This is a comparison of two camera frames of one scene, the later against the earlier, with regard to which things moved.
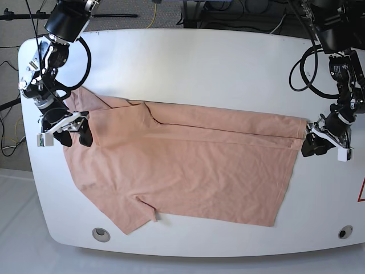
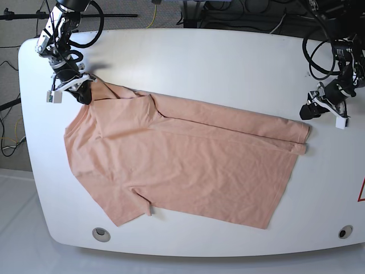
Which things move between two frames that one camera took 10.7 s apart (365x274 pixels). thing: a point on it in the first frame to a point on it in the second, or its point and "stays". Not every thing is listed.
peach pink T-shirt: (182, 163) stays
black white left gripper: (59, 120) to (69, 78)
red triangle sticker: (359, 199) stays
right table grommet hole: (345, 232) stays
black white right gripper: (335, 127) to (332, 93)
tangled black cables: (255, 16) stays
